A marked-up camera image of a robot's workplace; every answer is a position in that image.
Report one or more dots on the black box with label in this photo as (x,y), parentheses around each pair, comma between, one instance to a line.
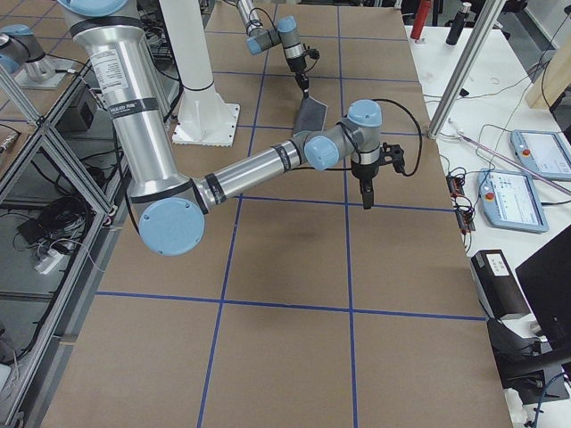
(497,287)

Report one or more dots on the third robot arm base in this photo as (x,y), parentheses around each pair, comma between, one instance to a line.
(25,58)

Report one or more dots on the blue teach pendant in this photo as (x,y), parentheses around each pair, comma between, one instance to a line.
(543,152)
(510,201)

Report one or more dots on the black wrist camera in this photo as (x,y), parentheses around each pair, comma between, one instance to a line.
(392,154)
(312,53)

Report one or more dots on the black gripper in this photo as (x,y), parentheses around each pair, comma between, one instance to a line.
(363,171)
(297,68)

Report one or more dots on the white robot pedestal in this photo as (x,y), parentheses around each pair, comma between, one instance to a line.
(203,116)

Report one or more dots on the red bottle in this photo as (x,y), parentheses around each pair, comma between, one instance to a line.
(421,14)

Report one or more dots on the black bottle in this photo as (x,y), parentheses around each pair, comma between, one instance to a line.
(458,23)

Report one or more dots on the white power strip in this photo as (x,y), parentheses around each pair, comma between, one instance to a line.
(48,262)

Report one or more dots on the pink towel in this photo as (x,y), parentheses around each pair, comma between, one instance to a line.
(311,116)

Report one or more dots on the aluminium frame post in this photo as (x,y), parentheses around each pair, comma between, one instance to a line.
(474,45)

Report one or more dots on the near blue teach pendant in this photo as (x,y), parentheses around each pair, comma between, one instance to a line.
(510,201)

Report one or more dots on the far blue teach pendant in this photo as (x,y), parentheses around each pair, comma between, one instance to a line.
(543,152)

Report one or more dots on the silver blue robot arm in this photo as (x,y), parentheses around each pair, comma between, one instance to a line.
(284,33)
(171,206)

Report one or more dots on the black monitor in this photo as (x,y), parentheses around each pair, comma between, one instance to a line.
(545,280)

